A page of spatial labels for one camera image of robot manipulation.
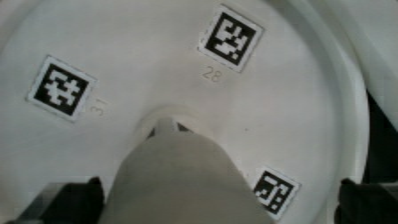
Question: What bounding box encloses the white cylindrical table leg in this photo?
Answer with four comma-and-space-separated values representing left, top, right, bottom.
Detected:
99, 118, 273, 224

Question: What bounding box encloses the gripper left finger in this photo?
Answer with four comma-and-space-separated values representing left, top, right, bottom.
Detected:
10, 176, 104, 224

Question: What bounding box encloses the white right fence bar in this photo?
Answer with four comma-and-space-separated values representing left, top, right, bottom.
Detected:
309, 0, 398, 127

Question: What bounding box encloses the white round table top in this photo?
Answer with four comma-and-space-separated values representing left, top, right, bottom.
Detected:
0, 0, 369, 224

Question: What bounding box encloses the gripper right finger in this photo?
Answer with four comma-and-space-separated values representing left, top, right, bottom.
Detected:
335, 179, 398, 224

